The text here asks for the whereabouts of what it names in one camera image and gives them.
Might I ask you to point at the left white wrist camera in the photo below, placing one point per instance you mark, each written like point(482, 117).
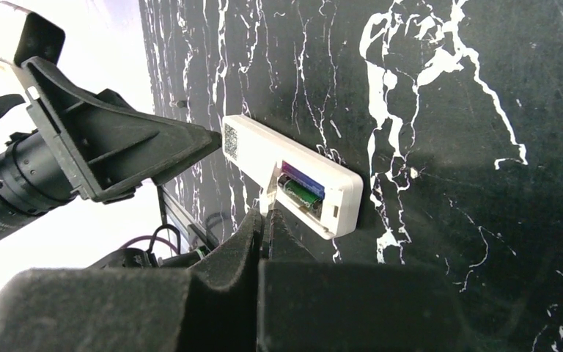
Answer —
point(25, 34)

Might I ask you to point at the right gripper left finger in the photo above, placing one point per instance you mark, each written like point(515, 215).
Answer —
point(210, 306)

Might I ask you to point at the long white remote control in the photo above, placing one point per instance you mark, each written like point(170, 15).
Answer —
point(258, 151)

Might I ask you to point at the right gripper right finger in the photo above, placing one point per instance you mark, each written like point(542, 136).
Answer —
point(305, 305)

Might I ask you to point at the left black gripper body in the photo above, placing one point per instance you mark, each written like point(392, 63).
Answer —
point(55, 105)

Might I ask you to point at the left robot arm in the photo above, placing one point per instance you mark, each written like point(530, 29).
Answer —
point(31, 182)

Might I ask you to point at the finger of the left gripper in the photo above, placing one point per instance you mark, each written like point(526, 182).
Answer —
point(125, 146)

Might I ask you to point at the green battery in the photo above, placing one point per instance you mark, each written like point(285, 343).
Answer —
point(301, 195)

